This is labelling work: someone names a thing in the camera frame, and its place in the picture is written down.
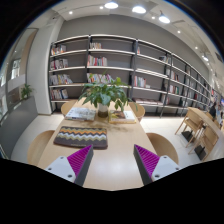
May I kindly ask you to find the wooden chair far right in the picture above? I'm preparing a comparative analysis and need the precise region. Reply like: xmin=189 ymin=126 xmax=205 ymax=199
xmin=129 ymin=102 xmax=145 ymax=121

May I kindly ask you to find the large grey bookshelf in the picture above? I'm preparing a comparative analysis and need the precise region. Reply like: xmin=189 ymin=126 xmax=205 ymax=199
xmin=48 ymin=34 xmax=220 ymax=116

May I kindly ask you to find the wooden chair right front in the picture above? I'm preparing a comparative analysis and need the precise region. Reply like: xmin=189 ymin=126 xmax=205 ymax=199
xmin=189 ymin=125 xmax=220 ymax=161

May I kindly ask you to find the wooden chair near right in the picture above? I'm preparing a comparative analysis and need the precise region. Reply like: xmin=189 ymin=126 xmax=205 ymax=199
xmin=147 ymin=133 xmax=179 ymax=163

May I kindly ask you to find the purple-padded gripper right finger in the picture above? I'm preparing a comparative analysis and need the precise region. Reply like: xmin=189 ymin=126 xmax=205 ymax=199
xmin=133 ymin=145 xmax=181 ymax=185

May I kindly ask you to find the white book stack left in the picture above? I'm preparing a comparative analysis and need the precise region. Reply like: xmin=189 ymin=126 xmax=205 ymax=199
xmin=65 ymin=107 xmax=96 ymax=121

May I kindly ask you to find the book with dark cover right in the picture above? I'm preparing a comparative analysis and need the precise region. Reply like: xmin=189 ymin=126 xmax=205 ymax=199
xmin=109 ymin=110 xmax=136 ymax=123

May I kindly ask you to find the wooden chair at side table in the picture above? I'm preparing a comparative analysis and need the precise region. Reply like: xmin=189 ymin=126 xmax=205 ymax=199
xmin=181 ymin=107 xmax=204 ymax=146

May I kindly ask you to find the wooden chair far left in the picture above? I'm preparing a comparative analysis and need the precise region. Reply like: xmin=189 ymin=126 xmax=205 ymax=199
xmin=61 ymin=100 xmax=76 ymax=115

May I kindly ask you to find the wooden chair near left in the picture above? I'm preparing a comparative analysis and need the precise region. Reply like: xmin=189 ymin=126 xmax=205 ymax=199
xmin=27 ymin=130 xmax=54 ymax=165

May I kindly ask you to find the wooden side table right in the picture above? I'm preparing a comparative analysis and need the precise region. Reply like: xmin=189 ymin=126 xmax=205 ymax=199
xmin=193 ymin=108 xmax=224 ymax=140

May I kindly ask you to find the green potted plant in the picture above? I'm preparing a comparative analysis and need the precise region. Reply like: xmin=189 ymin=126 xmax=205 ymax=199
xmin=78 ymin=77 xmax=132 ymax=118

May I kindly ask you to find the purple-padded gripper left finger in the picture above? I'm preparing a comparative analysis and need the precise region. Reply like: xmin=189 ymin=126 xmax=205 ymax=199
xmin=46 ymin=145 xmax=93 ymax=186

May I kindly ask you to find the small plant on ledge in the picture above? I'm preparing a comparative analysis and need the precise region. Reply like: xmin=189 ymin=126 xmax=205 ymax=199
xmin=21 ymin=84 xmax=33 ymax=100

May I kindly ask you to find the zigzag patterned folded towel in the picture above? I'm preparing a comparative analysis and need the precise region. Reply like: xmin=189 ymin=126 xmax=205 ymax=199
xmin=54 ymin=126 xmax=108 ymax=149

